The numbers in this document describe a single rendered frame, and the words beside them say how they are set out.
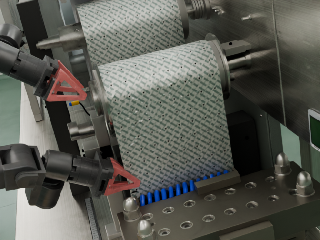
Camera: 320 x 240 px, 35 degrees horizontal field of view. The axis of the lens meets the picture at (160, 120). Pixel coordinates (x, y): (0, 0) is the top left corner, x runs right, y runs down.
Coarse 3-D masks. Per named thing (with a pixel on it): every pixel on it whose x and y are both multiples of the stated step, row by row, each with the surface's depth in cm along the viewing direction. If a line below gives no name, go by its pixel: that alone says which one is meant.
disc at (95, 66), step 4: (96, 64) 103; (96, 68) 102; (96, 72) 103; (100, 76) 101; (100, 80) 100; (100, 84) 100; (104, 92) 100; (104, 96) 100; (104, 100) 101; (108, 104) 100; (108, 108) 100; (108, 112) 101; (108, 116) 103; (108, 124) 111; (112, 124) 103; (112, 128) 104
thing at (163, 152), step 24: (168, 120) 105; (192, 120) 107; (216, 120) 108; (120, 144) 105; (144, 144) 106; (168, 144) 107; (192, 144) 108; (216, 144) 110; (144, 168) 108; (168, 168) 109; (192, 168) 110; (216, 168) 112; (144, 192) 110
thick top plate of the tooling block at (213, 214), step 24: (192, 192) 107; (216, 192) 105; (240, 192) 104; (264, 192) 102; (288, 192) 100; (120, 216) 104; (144, 216) 103; (168, 216) 101; (192, 216) 99; (216, 216) 98; (240, 216) 96; (264, 216) 95; (288, 216) 96; (312, 216) 97
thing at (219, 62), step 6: (210, 42) 108; (216, 48) 106; (216, 54) 105; (222, 66) 105; (222, 72) 105; (96, 78) 102; (222, 78) 106; (222, 84) 107; (222, 90) 109; (102, 96) 101; (102, 102) 101; (108, 120) 105
